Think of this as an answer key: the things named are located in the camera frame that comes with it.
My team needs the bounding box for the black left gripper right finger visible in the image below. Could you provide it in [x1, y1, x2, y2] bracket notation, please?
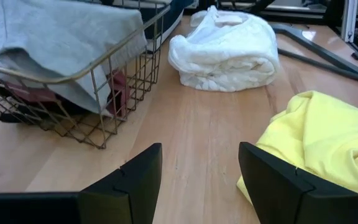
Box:
[237, 141, 358, 224]

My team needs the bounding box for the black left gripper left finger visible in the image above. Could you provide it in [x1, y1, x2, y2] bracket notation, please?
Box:
[78, 142, 163, 224]

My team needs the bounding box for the yellow cloth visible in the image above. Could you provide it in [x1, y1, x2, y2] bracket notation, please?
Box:
[236, 90, 358, 205]

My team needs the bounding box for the grey-green cloth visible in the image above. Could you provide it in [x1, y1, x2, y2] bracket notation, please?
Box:
[0, 49, 113, 116]

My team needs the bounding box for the black sock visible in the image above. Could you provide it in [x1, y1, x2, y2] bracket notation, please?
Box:
[0, 93, 88, 124]

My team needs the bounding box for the white fluffy towel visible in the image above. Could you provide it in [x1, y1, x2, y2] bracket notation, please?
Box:
[167, 5, 282, 93]

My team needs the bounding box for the light grey cloth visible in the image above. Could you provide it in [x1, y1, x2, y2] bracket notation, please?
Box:
[0, 0, 149, 94]

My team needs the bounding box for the grey clothes hanger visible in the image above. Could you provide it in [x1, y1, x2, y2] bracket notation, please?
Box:
[268, 22, 358, 90]

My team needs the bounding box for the silver aluminium post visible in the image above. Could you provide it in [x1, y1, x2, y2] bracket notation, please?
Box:
[340, 0, 358, 44]

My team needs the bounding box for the copper wire basket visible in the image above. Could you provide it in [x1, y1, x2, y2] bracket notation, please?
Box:
[0, 0, 172, 149]

